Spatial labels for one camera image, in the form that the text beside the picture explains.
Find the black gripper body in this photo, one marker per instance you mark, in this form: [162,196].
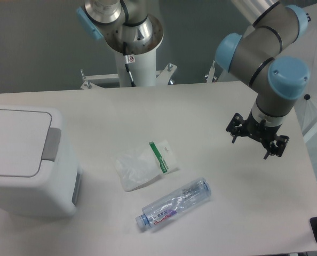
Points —
[262,127]

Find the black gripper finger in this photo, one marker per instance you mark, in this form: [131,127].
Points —
[236,127]
[275,146]

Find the white trash can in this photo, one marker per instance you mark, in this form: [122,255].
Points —
[40,173]

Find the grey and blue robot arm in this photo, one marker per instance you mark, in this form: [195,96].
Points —
[101,17]

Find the white umbrella with lettering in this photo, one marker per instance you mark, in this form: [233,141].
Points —
[314,80]

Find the clear plastic bag green label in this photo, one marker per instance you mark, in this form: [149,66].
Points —
[140,166]

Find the clear plastic water bottle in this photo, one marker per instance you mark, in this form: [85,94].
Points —
[159,212]

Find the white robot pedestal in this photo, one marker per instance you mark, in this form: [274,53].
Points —
[134,49]

